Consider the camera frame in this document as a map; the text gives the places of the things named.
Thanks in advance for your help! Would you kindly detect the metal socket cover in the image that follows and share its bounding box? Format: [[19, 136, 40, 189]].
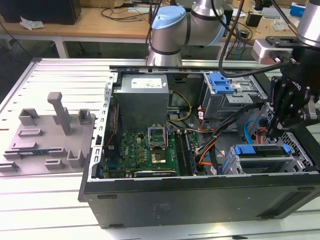
[[147, 124, 168, 150]]

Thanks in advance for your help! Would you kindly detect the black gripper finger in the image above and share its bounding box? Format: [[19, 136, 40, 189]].
[[266, 76, 288, 137], [277, 92, 312, 132]]

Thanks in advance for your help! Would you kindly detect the hard disk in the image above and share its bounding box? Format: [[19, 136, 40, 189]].
[[222, 143, 293, 175]]

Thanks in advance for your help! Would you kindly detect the black camera cable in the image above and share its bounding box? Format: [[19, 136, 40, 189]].
[[218, 0, 286, 78]]

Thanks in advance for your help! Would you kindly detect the blue cardboard box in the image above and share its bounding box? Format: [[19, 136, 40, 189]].
[[289, 2, 310, 19]]

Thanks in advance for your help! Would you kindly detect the RAM stick with blue label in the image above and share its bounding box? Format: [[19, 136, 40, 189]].
[[18, 149, 48, 156]]

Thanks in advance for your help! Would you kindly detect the orange power wire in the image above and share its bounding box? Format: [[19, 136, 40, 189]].
[[253, 127, 270, 145]]

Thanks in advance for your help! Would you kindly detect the wooden workbench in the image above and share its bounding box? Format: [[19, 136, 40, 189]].
[[0, 6, 301, 60]]

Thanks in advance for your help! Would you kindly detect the black graphics card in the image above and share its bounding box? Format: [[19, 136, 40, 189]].
[[133, 169, 177, 179]]

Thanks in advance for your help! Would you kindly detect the black RAM stick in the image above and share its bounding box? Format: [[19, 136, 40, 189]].
[[184, 131, 197, 175]]

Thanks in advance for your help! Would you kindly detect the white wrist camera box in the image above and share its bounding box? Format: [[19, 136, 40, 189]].
[[251, 38, 293, 65]]

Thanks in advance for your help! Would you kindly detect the blue data wire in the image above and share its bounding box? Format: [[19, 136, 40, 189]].
[[243, 119, 262, 146]]

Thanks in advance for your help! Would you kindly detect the clear plastic bag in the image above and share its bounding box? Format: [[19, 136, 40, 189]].
[[272, 18, 298, 32]]

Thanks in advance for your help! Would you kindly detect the green motherboard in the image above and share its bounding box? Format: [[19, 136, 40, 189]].
[[103, 129, 201, 176]]

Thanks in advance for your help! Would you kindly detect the grey power supply unit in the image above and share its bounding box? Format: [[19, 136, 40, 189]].
[[112, 74, 171, 132]]

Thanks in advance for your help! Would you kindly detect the metal disk bay cage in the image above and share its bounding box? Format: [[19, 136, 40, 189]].
[[221, 143, 315, 176]]

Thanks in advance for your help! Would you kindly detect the grey side wrist camera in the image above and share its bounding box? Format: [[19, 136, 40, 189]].
[[306, 98, 320, 120]]

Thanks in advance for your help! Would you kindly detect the grey parts rack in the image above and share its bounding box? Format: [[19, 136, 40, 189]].
[[0, 92, 97, 176]]

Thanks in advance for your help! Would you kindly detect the large black box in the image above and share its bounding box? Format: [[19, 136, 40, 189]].
[[0, 0, 82, 26]]

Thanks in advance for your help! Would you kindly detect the CPU socket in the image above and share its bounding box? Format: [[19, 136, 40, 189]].
[[149, 148, 168, 165]]

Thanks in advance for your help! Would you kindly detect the black tower computer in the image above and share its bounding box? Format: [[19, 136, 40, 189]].
[[223, 4, 235, 38]]

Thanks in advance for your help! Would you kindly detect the yellow wire bundle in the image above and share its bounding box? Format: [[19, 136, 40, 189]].
[[167, 91, 192, 123]]

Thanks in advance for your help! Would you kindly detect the black looped cable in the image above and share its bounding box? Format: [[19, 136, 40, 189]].
[[100, 6, 151, 23]]

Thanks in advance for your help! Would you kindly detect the blue plastic drive latch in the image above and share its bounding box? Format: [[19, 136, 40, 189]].
[[209, 72, 236, 94]]

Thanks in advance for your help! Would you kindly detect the orange wire bundle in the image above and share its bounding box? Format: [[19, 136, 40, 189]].
[[197, 136, 221, 166]]

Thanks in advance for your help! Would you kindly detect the black open PC case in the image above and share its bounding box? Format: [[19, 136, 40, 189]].
[[77, 61, 320, 230]]

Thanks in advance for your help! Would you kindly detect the RAM slot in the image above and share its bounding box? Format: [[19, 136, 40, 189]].
[[174, 131, 186, 176]]

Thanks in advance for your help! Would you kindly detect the black sleeved cable bundle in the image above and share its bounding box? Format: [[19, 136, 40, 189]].
[[212, 101, 266, 138]]

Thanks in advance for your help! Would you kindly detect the crumpled white plastic bag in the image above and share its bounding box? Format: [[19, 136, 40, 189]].
[[19, 16, 46, 31]]

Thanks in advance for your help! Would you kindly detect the metal optical drive cage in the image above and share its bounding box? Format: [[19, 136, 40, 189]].
[[201, 72, 267, 121]]

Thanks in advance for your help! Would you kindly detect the flat grey device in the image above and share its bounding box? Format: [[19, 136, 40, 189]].
[[261, 6, 281, 19]]

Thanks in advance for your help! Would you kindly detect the small black box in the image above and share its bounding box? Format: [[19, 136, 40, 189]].
[[246, 12, 263, 27]]

